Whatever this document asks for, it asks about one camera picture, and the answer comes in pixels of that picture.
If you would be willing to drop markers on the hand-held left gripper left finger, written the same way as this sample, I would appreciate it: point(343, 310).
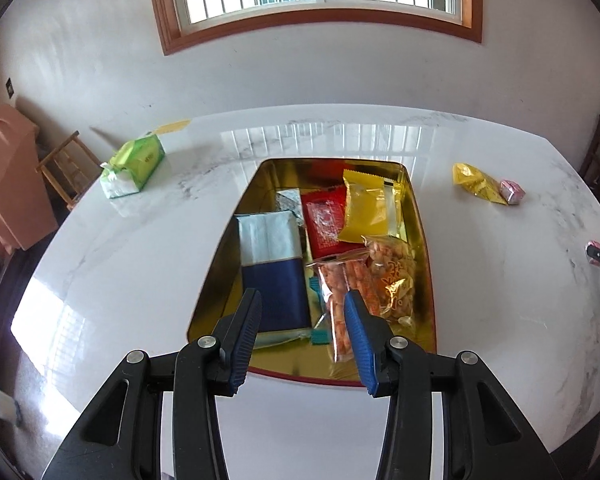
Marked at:
point(245, 345)

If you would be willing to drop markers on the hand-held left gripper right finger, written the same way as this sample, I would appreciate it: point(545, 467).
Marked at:
point(360, 345)

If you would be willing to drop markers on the gold tin box red rim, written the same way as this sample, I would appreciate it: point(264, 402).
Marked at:
point(280, 365)

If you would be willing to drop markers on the small green snack packet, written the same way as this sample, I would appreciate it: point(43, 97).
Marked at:
point(320, 335)

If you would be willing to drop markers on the clear peanut packet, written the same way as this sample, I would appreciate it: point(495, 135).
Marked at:
point(332, 295)

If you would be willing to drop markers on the gold print peanut bag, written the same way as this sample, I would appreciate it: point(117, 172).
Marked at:
point(392, 280)

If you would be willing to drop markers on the blue and white snack packet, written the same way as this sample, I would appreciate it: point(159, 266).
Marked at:
point(272, 270)

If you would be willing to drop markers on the yellow snack packet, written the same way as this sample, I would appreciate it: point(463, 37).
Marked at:
point(367, 210)

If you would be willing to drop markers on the pink wrapped candy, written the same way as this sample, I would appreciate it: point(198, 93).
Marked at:
point(511, 192)

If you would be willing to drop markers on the red snack packet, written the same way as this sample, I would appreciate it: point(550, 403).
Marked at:
point(325, 222)

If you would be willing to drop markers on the gold foil snack bag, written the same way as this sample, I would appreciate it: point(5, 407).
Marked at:
point(477, 182)

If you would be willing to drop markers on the green tissue pack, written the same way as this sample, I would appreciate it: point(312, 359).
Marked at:
point(135, 167)

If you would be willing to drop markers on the yellow paper note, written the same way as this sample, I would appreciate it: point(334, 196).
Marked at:
point(172, 126)

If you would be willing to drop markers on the light wooden chair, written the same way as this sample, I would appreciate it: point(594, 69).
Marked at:
point(65, 170)

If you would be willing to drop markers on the pink covered cabinet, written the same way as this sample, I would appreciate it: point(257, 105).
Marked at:
point(10, 180)

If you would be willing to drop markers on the dark wall switch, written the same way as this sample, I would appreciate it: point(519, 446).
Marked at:
point(9, 88)

